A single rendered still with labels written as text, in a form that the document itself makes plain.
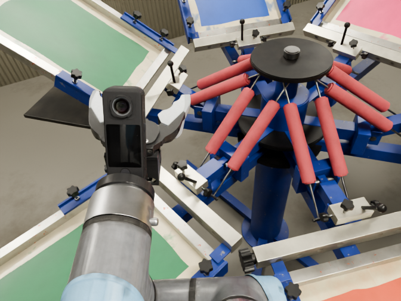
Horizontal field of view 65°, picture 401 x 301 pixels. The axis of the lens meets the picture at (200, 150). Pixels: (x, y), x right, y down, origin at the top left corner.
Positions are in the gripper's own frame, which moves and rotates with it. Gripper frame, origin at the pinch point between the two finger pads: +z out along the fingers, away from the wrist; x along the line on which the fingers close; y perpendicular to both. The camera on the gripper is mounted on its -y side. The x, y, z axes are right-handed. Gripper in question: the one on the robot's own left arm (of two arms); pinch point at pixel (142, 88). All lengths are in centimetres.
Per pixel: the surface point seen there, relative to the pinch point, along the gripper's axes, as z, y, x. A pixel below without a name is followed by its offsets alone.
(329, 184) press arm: 27, 56, 59
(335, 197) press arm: 21, 56, 60
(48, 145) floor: 166, 185, -119
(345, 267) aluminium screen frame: -1, 61, 58
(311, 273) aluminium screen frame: -3, 63, 47
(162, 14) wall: 356, 137, -26
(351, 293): -8, 65, 59
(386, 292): -8, 63, 69
